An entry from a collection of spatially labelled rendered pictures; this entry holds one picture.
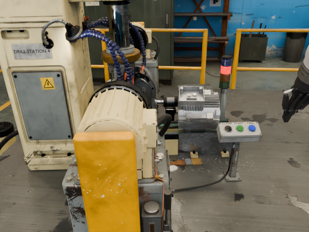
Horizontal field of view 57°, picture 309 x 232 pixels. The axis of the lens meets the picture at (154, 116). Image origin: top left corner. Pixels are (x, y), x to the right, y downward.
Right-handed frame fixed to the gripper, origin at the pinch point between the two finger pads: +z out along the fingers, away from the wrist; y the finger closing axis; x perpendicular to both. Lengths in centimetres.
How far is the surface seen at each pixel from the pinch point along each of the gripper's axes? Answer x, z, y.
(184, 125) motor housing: -14.8, 26.9, 37.1
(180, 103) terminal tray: -20.2, 16.4, 39.1
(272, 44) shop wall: -406, 309, -207
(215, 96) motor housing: -25.4, 18.0, 21.5
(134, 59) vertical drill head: -31, -3, 60
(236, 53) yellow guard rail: -203, 148, -54
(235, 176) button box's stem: 10.1, 33.4, 15.3
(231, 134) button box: 2.4, 9.6, 20.6
